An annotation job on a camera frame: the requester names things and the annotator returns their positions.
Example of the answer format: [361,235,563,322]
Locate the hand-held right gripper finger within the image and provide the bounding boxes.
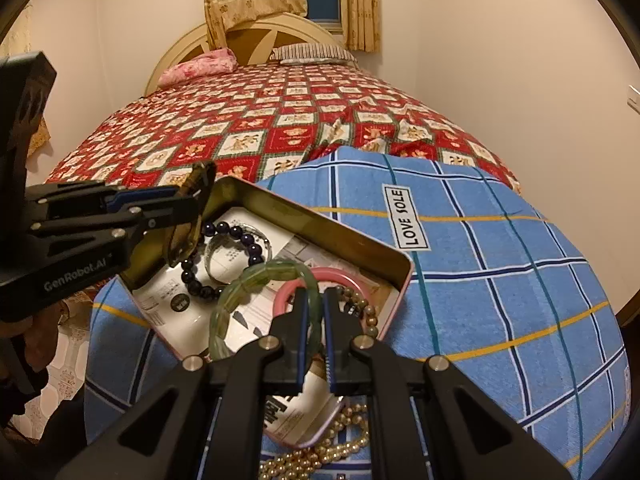
[322,287,573,480]

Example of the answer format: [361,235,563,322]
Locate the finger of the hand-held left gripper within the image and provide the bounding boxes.
[29,194,202,262]
[55,287,313,480]

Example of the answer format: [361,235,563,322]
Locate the brown bead bracelet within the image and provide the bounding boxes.
[334,285,381,342]

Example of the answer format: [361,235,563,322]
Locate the pink bangle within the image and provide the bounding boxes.
[272,267,374,322]

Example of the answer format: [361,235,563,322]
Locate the green jade bangle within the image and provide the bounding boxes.
[209,257,324,362]

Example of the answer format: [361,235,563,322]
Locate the dark bead bracelet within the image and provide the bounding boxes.
[180,220,266,304]

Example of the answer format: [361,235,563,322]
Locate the pink metal tin box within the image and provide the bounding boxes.
[122,160,414,449]

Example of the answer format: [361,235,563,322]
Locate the printed paper leaflet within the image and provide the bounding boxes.
[135,207,401,441]

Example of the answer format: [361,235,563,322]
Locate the red printed bedspread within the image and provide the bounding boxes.
[45,62,522,197]

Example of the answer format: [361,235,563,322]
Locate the yellow patterned cloth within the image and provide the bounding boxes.
[29,119,52,157]

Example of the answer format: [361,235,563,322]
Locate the pink floral pillow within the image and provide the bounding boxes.
[159,47,237,86]

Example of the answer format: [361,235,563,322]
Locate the blue plaid cloth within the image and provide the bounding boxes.
[85,146,632,480]

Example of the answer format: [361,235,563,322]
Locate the cream wooden headboard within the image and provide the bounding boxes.
[144,15,359,97]

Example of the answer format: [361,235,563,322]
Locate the striped pillow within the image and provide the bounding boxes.
[270,44,359,66]

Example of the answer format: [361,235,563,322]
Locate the narrow beige patterned curtain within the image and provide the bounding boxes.
[340,0,382,54]

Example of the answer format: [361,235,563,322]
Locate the pearl necklace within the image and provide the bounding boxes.
[259,400,372,480]

